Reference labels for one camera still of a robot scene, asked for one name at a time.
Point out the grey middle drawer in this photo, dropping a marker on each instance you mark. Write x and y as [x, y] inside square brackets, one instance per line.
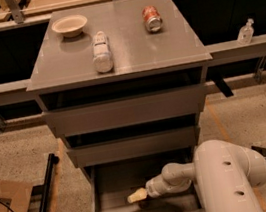
[153, 143]

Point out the clear sanitizer pump bottle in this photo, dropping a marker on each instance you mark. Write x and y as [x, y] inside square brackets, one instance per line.
[246, 32]

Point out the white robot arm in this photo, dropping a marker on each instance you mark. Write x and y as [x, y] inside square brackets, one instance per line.
[225, 176]

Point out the grey drawer cabinet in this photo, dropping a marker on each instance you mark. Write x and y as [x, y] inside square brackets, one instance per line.
[125, 97]

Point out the grey top drawer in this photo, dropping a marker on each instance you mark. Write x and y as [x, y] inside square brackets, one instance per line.
[127, 112]

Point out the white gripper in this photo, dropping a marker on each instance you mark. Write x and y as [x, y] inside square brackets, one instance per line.
[152, 187]

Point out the red soda can lying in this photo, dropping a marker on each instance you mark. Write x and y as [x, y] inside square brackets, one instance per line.
[152, 19]

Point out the black bar left floor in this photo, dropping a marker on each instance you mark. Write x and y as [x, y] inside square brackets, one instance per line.
[43, 190]

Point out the white paper bowl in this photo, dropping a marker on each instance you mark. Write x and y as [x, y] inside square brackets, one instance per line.
[70, 26]

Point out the grey open bottom drawer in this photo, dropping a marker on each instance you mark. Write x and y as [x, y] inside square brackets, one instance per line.
[111, 184]

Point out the grey metal rail shelf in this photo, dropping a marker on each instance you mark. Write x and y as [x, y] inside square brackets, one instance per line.
[64, 62]

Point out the white plastic bottle lying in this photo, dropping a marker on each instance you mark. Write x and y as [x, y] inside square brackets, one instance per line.
[103, 59]

